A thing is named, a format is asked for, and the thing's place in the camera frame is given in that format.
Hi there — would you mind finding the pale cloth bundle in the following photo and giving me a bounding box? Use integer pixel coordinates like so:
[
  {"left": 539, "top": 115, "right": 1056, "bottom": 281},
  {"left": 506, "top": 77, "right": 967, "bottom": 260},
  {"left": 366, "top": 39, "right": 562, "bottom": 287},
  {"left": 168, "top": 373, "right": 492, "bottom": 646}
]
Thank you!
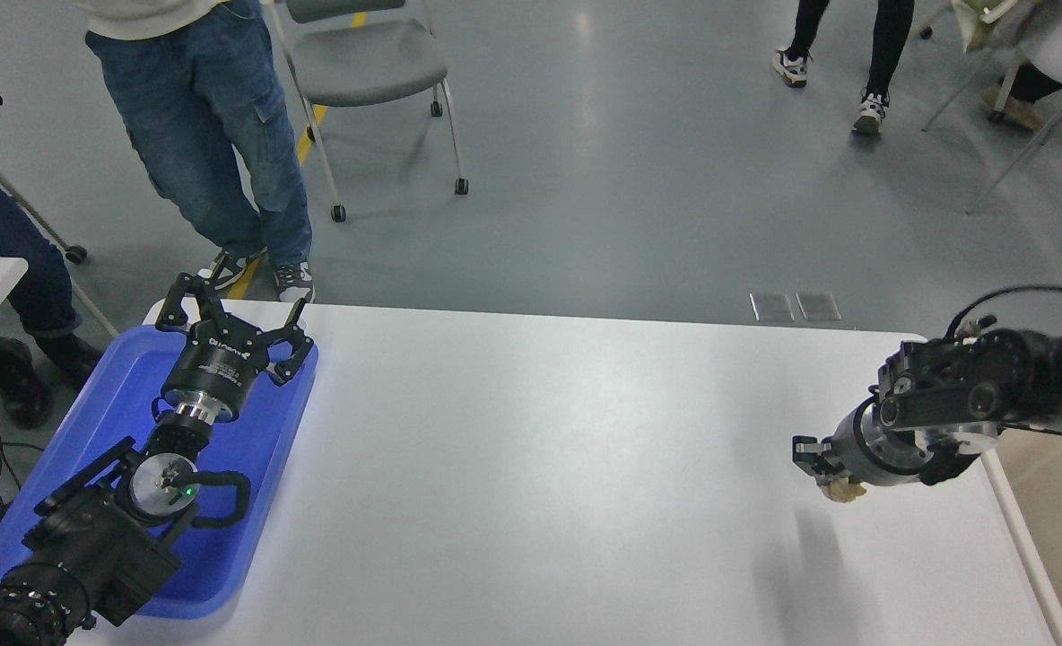
[{"left": 948, "top": 0, "right": 1027, "bottom": 53}]

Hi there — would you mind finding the blue plastic tray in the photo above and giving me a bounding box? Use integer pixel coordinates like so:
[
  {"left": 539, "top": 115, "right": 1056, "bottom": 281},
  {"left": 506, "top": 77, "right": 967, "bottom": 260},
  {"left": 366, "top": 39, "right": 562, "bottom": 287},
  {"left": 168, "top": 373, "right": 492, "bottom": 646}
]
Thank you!
[{"left": 0, "top": 323, "right": 320, "bottom": 622}]

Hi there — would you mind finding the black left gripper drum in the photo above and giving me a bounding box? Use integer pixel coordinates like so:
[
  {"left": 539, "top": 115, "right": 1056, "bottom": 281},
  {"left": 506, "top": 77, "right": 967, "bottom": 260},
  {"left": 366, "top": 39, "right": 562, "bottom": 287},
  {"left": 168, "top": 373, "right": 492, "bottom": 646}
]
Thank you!
[{"left": 161, "top": 318, "right": 273, "bottom": 422}]

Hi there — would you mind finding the large pale bin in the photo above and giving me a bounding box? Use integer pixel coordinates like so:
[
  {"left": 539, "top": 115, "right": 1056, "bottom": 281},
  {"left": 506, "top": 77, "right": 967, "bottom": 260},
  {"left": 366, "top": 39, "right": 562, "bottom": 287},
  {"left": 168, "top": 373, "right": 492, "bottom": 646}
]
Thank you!
[{"left": 979, "top": 429, "right": 1062, "bottom": 646}]

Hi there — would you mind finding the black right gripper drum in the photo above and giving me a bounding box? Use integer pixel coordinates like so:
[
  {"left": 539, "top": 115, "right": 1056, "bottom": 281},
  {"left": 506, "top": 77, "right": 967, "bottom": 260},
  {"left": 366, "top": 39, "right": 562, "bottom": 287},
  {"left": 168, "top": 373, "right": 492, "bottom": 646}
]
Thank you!
[{"left": 830, "top": 400, "right": 905, "bottom": 490}]

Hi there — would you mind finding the grey-legged wheeled chair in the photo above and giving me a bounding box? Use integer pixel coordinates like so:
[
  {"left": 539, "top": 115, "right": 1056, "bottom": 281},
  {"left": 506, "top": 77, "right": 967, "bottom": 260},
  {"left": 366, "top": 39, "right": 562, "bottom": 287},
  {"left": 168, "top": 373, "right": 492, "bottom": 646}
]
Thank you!
[{"left": 921, "top": 40, "right": 1062, "bottom": 216}]

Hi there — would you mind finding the white-legged wheeled chair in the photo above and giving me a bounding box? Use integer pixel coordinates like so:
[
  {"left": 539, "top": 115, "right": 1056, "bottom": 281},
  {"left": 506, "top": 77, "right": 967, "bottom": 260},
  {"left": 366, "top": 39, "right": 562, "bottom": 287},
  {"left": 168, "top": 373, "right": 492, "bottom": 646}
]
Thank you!
[
  {"left": 917, "top": 0, "right": 955, "bottom": 42},
  {"left": 0, "top": 121, "right": 121, "bottom": 340}
]

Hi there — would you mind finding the grey padded wheeled chair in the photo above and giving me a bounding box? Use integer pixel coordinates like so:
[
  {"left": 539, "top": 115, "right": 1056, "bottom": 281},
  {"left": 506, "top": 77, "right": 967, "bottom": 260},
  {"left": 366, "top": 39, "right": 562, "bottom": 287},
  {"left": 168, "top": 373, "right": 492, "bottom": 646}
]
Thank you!
[{"left": 262, "top": 0, "right": 471, "bottom": 223}]

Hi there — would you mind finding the metal floor plate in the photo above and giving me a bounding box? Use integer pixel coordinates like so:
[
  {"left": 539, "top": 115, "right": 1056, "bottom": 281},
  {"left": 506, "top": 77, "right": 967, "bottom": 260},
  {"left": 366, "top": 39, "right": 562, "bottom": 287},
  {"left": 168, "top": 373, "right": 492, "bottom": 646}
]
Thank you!
[
  {"left": 796, "top": 292, "right": 843, "bottom": 323},
  {"left": 751, "top": 292, "right": 796, "bottom": 324}
]

